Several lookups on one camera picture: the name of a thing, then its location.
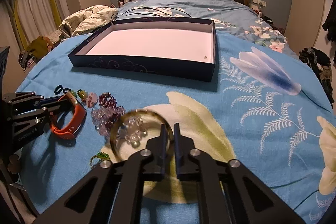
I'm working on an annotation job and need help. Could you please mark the black cable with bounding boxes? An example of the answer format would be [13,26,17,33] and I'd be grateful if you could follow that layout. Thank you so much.
[110,6,193,22]

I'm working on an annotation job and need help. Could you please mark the gold bangle bracelet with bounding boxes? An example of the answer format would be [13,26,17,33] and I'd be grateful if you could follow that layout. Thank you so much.
[109,109,175,163]

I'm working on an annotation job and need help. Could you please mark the purple bead bracelet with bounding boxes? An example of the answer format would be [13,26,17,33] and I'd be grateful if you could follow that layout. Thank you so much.
[91,105,127,138]

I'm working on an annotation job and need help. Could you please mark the brown clothes heap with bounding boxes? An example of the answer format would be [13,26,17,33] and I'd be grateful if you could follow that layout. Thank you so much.
[18,36,55,70]

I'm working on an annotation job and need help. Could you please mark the white and yellow curtains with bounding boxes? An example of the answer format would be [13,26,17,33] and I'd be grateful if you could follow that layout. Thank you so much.
[1,0,70,51]

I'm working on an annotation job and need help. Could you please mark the dark blue shallow box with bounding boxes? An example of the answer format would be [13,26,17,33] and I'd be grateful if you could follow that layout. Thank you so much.
[68,17,217,82]

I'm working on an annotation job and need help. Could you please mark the light blue floral blanket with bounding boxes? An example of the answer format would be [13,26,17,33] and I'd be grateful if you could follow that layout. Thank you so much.
[19,31,335,223]

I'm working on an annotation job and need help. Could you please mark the beige crumpled jacket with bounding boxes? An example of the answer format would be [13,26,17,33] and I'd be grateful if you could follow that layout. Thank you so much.
[59,5,118,38]

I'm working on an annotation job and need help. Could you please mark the green gold ring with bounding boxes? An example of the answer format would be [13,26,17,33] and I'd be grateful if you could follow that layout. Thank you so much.
[89,151,111,169]

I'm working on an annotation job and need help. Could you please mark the dark red bead bracelet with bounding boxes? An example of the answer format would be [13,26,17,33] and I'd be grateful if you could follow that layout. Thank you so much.
[97,92,118,110]

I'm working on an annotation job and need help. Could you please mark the dark clothes pile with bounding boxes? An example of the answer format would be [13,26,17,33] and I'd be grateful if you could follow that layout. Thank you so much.
[299,47,335,107]

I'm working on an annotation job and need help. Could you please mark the yellow duck ring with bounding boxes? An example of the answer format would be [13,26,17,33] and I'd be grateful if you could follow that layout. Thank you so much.
[76,89,89,102]

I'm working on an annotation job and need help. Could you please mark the grey-blue floral duvet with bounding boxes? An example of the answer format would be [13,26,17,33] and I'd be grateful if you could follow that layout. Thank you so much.
[117,0,298,59]

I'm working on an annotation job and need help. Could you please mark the orange smart watch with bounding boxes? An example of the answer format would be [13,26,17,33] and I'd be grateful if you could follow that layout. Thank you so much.
[49,91,88,140]

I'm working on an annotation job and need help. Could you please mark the black hanging coat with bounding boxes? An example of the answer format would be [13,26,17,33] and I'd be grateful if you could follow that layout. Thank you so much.
[322,0,336,67]

